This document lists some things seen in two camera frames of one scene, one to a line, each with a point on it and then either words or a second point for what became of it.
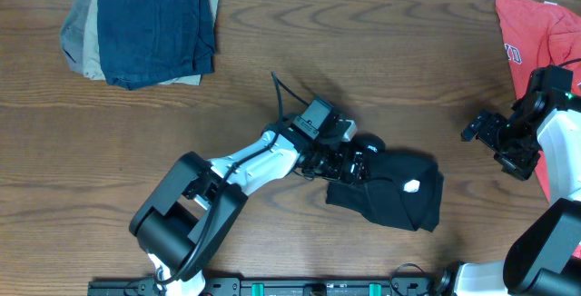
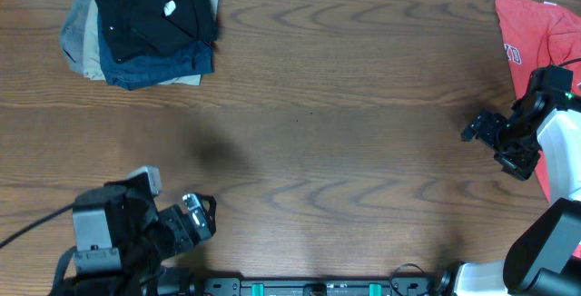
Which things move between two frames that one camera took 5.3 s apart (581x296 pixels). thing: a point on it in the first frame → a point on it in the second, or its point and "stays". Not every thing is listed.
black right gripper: x=520 y=166 stays
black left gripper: x=343 y=158 → x=203 y=225
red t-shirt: x=536 y=34 stays
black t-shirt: x=398 y=190 → x=162 y=15
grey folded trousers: x=71 y=37 stays
